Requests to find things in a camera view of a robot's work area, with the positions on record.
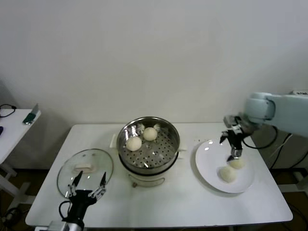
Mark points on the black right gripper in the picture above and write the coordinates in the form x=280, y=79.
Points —
x=235, y=140

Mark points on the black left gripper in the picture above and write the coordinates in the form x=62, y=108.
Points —
x=80, y=201

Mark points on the white steamed baozi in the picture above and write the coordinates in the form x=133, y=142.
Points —
x=227, y=174
x=238, y=164
x=133, y=144
x=150, y=133

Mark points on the round glass pot lid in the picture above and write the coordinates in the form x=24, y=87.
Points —
x=96, y=158

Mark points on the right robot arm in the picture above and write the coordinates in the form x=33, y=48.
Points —
x=284, y=113

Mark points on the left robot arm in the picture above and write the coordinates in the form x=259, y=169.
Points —
x=75, y=226

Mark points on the stainless steel steamer basket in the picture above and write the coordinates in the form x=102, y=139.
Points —
x=130, y=130

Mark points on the white round plate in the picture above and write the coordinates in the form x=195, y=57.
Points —
x=209, y=166

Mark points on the green flat device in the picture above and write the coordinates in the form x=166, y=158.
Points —
x=30, y=118

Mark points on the white cabinet with label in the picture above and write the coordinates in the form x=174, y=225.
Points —
x=302, y=92

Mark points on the white side table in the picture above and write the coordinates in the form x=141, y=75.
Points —
x=14, y=125

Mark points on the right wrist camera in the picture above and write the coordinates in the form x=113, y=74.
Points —
x=234, y=124

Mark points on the white furniture base frame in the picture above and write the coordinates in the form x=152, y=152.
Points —
x=302, y=183

